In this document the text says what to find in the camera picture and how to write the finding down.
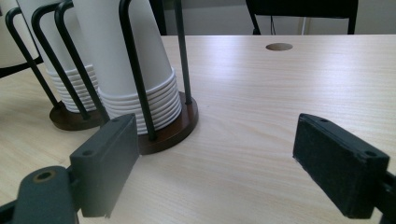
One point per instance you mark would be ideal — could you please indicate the stack of white paper cups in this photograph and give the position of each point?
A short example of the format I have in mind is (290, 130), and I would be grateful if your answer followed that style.
(106, 46)
(59, 46)

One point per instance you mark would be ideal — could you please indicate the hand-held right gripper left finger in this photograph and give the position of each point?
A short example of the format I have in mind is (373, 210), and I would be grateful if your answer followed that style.
(102, 165)

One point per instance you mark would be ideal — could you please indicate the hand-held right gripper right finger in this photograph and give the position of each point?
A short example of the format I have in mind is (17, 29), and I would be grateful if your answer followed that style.
(336, 168)

